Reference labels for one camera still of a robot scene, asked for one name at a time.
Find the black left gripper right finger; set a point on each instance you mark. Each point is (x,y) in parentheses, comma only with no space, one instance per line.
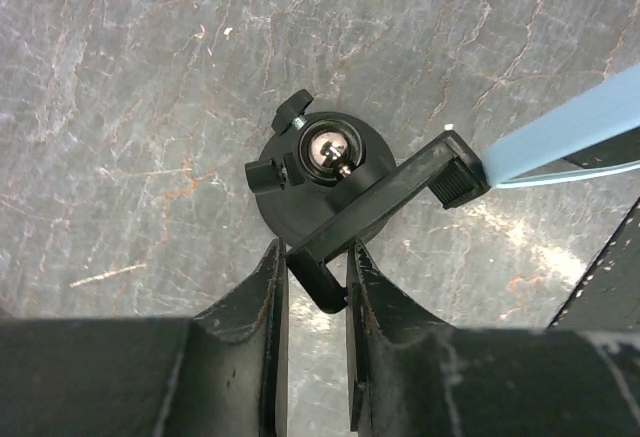
(412,374)

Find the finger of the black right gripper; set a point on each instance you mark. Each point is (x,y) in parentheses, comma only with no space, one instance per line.
(607,295)

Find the black phone stand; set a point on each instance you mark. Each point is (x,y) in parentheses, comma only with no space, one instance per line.
(326,180)

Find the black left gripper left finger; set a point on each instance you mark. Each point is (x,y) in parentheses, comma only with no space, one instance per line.
(222,372)

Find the phone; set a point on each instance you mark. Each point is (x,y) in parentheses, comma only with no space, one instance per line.
(608,110)

